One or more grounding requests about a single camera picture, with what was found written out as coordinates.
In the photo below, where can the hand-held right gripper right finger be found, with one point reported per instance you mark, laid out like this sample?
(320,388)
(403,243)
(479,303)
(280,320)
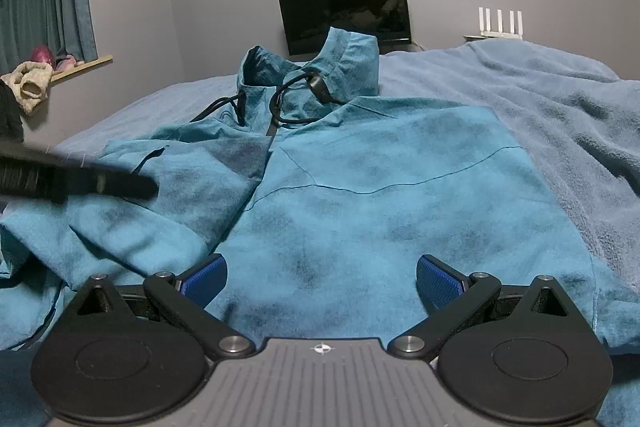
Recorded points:
(440,282)

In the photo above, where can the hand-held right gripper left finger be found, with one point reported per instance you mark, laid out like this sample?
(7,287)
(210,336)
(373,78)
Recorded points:
(204,283)

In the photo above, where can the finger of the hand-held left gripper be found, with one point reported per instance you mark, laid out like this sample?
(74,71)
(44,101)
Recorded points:
(117,184)

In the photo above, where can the light blue bed blanket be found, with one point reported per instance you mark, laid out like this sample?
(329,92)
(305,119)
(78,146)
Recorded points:
(380,217)

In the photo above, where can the dark hanging cloth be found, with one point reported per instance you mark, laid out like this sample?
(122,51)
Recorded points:
(10,112)

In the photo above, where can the beige crumpled cloth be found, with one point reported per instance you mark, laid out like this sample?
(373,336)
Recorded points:
(30,84)

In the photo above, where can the light pink small item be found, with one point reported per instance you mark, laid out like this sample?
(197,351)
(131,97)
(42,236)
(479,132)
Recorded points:
(67,63)

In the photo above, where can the wooden window sill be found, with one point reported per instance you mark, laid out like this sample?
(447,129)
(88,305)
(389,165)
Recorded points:
(85,66)

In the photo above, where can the black flat screen monitor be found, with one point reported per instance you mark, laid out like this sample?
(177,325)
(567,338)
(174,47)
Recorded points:
(345,14)

